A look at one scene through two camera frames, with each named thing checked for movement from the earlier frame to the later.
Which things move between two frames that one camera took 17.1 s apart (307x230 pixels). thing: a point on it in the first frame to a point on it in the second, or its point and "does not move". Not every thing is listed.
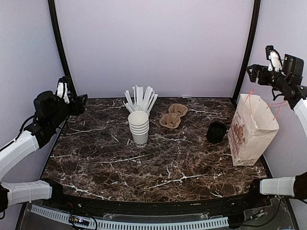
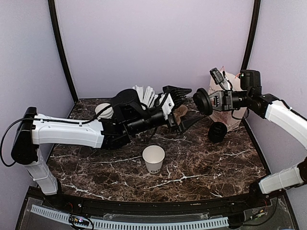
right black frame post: (256, 7) does not move
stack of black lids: (216, 132) does not move
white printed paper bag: (252, 124) to (232, 119)
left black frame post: (52, 9) does not move
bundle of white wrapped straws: (141, 101) does not move
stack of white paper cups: (139, 126) to (107, 114)
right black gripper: (256, 67) to (223, 100)
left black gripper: (77, 106) to (171, 90)
